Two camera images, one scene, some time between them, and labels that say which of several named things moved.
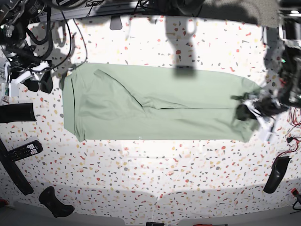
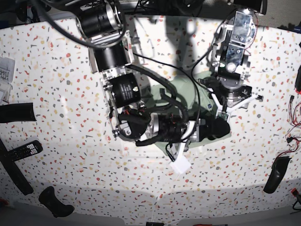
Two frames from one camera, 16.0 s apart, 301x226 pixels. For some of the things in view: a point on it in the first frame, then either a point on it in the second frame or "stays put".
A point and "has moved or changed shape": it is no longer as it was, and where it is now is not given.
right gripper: x=266 y=106 to x=230 y=97
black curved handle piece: x=48 y=198 stays put
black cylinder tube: x=17 y=112 stays put
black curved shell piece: x=279 y=168 stays put
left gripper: x=36 y=73 to x=170 y=127
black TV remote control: x=27 y=149 stays put
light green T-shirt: x=154 y=101 has moved or changed shape
